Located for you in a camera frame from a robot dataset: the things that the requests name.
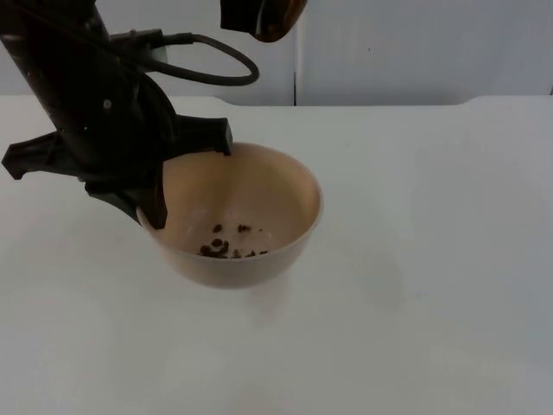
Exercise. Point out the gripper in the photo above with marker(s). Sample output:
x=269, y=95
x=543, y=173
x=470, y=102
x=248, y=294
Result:
x=99, y=129

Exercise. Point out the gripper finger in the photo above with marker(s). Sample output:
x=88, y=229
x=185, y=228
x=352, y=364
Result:
x=239, y=14

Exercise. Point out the dark wooden cup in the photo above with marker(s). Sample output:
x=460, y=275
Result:
x=283, y=19

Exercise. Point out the pale wooden bowl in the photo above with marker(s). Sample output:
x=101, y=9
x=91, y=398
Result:
x=276, y=203

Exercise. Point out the coffee beans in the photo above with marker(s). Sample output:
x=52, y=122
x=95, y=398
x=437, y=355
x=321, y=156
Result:
x=218, y=246

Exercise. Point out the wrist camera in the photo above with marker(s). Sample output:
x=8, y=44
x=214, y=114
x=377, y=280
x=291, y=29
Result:
x=147, y=42

